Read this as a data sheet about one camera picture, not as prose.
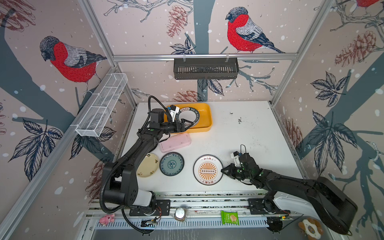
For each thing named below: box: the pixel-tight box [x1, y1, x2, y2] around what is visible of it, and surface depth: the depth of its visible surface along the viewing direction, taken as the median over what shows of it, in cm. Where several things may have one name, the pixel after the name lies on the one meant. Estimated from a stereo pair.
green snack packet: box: [220, 210, 240, 226], surface depth 71 cm
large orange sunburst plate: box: [193, 154, 224, 186], surface depth 87 cm
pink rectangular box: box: [160, 133, 192, 153], surface depth 97 cm
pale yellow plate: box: [136, 153, 160, 178], surface depth 87 cm
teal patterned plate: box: [159, 151, 185, 177], surface depth 90 cm
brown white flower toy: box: [298, 217, 324, 240], surface depth 67 cm
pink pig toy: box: [99, 214, 115, 227], surface depth 71 cm
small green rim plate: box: [176, 107, 200, 128], surface depth 112 cm
